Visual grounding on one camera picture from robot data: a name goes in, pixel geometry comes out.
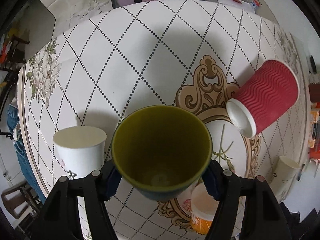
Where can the orange and white cup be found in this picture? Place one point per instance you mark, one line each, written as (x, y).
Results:
(203, 209)

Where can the dark teal plastic cup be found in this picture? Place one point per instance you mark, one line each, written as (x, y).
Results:
(161, 150)

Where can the white paper cup with writing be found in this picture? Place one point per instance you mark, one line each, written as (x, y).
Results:
(81, 149)

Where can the white patterned tablecloth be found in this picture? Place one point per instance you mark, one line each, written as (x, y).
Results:
(192, 54)

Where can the small white paper cup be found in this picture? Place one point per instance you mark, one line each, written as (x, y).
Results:
(284, 173)

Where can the red corrugated paper cup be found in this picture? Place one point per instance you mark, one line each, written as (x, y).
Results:
(264, 98)

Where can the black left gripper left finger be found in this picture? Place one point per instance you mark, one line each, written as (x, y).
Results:
(59, 217)

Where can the white upholstered chair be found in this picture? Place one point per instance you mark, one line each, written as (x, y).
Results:
(69, 13)

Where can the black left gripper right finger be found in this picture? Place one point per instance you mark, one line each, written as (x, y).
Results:
(263, 216)

